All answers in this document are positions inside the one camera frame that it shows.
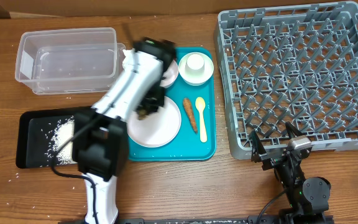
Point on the teal tray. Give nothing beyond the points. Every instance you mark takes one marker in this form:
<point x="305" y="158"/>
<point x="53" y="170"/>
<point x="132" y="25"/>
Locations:
<point x="186" y="146"/>

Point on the black tray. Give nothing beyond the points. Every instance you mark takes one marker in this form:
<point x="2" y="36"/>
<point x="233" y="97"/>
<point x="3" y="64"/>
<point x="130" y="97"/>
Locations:
<point x="41" y="133"/>

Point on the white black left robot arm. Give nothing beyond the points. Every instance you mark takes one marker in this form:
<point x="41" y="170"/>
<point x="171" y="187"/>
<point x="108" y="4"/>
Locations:
<point x="100" y="145"/>

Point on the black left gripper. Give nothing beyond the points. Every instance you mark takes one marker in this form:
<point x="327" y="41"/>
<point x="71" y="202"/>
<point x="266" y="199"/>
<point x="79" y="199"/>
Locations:
<point x="152" y="108"/>

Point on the clear plastic bin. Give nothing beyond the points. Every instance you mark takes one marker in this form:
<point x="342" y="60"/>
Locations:
<point x="67" y="61"/>

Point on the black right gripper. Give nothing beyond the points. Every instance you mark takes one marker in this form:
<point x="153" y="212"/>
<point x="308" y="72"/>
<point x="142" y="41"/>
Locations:
<point x="260" y="155"/>

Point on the pale green bowl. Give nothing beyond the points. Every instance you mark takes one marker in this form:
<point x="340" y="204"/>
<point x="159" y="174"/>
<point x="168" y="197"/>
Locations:
<point x="196" y="79"/>

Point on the white cup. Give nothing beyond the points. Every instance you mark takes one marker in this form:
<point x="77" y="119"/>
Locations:
<point x="195" y="63"/>

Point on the brown granola chunk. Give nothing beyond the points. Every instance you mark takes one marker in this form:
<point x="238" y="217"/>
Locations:
<point x="142" y="115"/>

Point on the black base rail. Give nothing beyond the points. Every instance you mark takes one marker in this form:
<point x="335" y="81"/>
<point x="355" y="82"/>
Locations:
<point x="197" y="221"/>

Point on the white pink plate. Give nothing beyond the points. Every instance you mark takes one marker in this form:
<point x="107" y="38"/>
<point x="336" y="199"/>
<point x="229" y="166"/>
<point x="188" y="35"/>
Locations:
<point x="157" y="129"/>

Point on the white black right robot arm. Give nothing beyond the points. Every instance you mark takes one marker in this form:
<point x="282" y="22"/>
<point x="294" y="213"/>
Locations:
<point x="308" y="197"/>

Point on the orange carrot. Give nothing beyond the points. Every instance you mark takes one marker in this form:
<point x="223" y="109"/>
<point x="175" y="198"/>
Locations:
<point x="190" y="114"/>

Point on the grey dishwasher rack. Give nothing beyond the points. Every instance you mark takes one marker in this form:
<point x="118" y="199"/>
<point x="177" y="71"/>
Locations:
<point x="296" y="64"/>

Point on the yellow plastic spoon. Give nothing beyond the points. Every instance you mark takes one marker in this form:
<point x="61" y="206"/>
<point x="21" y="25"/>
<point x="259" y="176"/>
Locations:
<point x="200" y="106"/>

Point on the pink bowl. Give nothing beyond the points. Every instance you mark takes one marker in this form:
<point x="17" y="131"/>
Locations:
<point x="170" y="75"/>

